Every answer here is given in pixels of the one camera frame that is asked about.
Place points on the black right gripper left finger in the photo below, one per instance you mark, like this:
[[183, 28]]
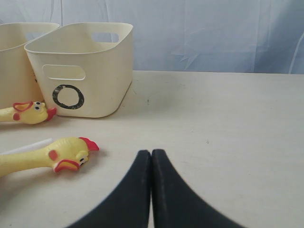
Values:
[[128, 205]]

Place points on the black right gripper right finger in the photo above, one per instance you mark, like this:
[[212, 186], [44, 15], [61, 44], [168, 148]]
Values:
[[175, 204]]

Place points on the whole rubber chicken front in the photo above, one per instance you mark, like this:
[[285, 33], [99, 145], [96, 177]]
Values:
[[66, 153]]

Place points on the whole rubber chicken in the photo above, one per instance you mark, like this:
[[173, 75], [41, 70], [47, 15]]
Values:
[[66, 153], [27, 113]]

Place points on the chicken leg with white tube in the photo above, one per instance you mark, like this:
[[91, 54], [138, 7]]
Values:
[[29, 147]]

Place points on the cream bin marked O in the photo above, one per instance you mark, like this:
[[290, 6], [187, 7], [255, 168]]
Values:
[[84, 69]]

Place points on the cream bin marked X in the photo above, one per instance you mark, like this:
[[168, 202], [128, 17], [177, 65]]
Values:
[[17, 79]]

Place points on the blue-grey backdrop curtain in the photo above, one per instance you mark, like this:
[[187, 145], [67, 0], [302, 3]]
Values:
[[253, 36]]

